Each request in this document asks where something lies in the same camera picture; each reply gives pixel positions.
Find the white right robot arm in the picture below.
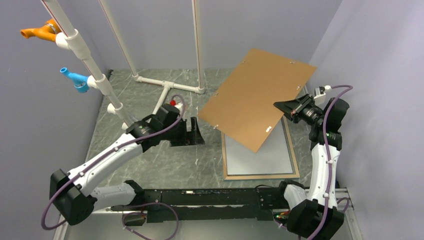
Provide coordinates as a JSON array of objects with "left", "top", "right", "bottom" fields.
[{"left": 273, "top": 94, "right": 350, "bottom": 240}]

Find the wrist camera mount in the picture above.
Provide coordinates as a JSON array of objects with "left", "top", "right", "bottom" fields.
[
  {"left": 169, "top": 100, "right": 185, "bottom": 115},
  {"left": 313, "top": 85, "right": 332, "bottom": 106}
]

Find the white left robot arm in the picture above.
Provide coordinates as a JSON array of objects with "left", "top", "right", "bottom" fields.
[{"left": 49, "top": 103, "right": 205, "bottom": 226}]

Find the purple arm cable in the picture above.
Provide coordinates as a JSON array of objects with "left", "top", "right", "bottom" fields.
[
  {"left": 41, "top": 94, "right": 187, "bottom": 240},
  {"left": 273, "top": 84, "right": 354, "bottom": 240}
]

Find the white PVC pipe rack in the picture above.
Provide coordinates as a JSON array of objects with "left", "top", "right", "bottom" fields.
[{"left": 39, "top": 0, "right": 206, "bottom": 131}]

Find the orange plastic hook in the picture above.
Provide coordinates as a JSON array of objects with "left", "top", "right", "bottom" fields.
[{"left": 20, "top": 18, "right": 62, "bottom": 42}]

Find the blue plastic hook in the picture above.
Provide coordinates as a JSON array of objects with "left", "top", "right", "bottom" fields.
[{"left": 60, "top": 67, "right": 90, "bottom": 93}]

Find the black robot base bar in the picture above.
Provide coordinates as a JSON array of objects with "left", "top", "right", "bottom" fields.
[{"left": 110, "top": 186, "right": 289, "bottom": 223}]

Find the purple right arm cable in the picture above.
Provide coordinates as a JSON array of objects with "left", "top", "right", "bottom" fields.
[{"left": 273, "top": 84, "right": 354, "bottom": 240}]

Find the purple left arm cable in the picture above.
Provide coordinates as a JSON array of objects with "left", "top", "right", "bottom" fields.
[{"left": 41, "top": 94, "right": 187, "bottom": 240}]

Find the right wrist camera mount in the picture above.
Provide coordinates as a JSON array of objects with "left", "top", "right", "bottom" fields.
[{"left": 313, "top": 85, "right": 332, "bottom": 106}]

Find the wooden picture frame with glass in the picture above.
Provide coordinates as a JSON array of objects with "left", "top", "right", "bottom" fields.
[{"left": 221, "top": 115, "right": 301, "bottom": 181}]

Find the wooden frame backing board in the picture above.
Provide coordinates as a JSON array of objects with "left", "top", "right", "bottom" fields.
[{"left": 198, "top": 48, "right": 317, "bottom": 153}]

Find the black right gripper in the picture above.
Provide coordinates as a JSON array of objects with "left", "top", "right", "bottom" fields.
[{"left": 273, "top": 93, "right": 325, "bottom": 127}]

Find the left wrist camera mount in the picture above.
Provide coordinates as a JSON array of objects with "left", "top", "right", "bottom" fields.
[{"left": 169, "top": 100, "right": 185, "bottom": 115}]

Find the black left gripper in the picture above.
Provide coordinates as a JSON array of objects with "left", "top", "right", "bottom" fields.
[{"left": 161, "top": 116, "right": 205, "bottom": 147}]

